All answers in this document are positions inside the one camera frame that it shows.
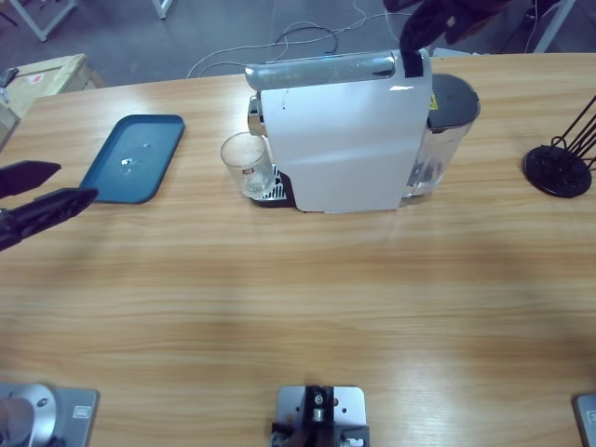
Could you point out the wooden crate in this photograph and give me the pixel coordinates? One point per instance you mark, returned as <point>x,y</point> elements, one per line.
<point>56,79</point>

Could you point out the black capsule holder with rods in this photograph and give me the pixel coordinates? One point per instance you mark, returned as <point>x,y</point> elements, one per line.
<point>549,179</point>

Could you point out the white metal frame leg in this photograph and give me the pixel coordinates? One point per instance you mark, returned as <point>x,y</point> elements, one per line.
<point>163,7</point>
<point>554,23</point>

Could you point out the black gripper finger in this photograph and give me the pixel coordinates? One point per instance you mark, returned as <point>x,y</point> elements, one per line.
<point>51,209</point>
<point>475,21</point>
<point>23,177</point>
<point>428,23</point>

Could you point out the white metal table frame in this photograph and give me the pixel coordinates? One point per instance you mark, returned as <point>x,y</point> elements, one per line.
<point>44,23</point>

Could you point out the silver coffee machine lever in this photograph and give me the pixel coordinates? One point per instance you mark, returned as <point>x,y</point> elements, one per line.
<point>321,70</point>

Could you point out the white coffee machine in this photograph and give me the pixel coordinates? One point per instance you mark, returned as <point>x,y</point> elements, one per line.
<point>344,139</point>

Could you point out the clear glass cup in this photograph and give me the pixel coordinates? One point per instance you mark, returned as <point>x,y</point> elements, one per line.
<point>247,163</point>

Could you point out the grey mount plate dark post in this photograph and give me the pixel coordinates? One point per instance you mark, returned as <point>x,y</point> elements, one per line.
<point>319,410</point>

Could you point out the clear water tank black lid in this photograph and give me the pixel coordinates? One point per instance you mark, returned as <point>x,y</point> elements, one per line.
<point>449,121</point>

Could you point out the silver grate drip tray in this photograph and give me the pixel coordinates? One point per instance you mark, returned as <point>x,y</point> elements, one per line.
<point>281,186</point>

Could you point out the small black tool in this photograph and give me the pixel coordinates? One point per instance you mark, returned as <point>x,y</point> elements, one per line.
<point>8,76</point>

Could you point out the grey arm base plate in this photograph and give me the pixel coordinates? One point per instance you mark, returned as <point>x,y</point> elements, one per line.
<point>586,419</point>
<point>74,419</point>

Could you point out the blue plastic tray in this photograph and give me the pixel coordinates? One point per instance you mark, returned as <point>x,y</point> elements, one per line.
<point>139,144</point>

